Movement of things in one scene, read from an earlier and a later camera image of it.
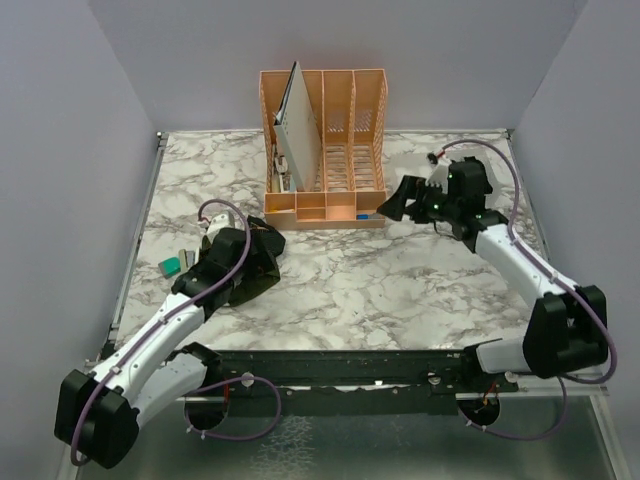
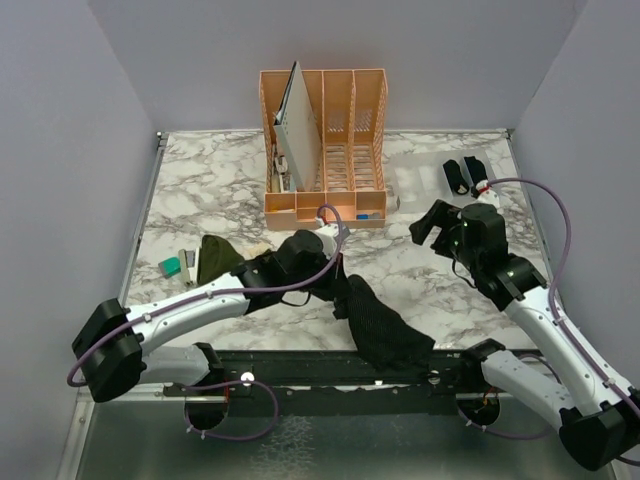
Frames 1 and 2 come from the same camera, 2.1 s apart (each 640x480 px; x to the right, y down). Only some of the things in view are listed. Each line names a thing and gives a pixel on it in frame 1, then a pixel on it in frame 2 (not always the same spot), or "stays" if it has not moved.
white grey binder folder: [297, 132] stays
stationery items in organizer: [282, 181] stays
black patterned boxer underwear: [258, 270] → [379, 330]
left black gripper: [206, 252] → [336, 280]
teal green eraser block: [170, 266] stays
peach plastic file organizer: [348, 110] stays
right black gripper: [410, 188] → [443, 216]
